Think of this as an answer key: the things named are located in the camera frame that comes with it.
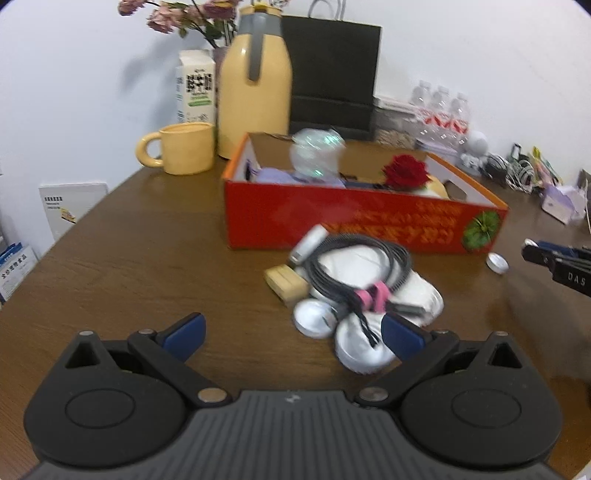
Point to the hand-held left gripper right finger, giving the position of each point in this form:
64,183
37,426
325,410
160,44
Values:
401,339

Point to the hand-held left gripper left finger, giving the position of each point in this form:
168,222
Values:
184,334

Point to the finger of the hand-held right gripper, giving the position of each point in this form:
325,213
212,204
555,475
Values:
538,256
563,249

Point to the small white cap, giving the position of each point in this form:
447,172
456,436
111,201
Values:
497,264

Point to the round white lid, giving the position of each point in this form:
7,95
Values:
360,353
314,318

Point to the white face mask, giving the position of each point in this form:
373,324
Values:
425,295

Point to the small beige box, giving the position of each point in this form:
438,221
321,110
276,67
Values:
286,284

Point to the white usb stick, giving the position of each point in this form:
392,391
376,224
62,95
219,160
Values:
309,242

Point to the red cardboard box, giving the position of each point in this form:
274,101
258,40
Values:
277,217

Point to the red rose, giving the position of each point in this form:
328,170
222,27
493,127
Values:
406,171

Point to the purple knitted cloth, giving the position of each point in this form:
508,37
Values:
277,177

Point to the iridescent plastic bag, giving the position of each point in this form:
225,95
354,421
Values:
318,154

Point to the purple tissue box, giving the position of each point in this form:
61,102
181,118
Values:
561,203

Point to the brown paper bag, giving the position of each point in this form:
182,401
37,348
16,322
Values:
585,180

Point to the yellow green packets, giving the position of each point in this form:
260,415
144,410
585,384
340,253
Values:
545,166

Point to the black charger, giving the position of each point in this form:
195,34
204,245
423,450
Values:
515,152

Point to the white robot toy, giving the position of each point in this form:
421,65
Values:
478,143

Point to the grey printed tin box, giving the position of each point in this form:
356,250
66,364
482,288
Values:
438,150

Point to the white booklet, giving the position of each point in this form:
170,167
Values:
69,207

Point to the blue and white box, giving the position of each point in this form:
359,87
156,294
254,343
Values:
16,272

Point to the yellow mug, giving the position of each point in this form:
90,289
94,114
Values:
184,147

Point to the clear seed container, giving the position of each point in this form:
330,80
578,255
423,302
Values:
392,134

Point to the yellow thermos jug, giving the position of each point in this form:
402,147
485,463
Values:
249,106

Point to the white milk carton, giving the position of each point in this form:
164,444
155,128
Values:
196,87

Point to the black paper bag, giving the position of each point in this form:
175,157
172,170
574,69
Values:
332,69

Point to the pinkish flower vase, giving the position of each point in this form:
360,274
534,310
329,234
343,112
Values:
220,57

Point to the dried pink flowers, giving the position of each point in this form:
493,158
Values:
161,18

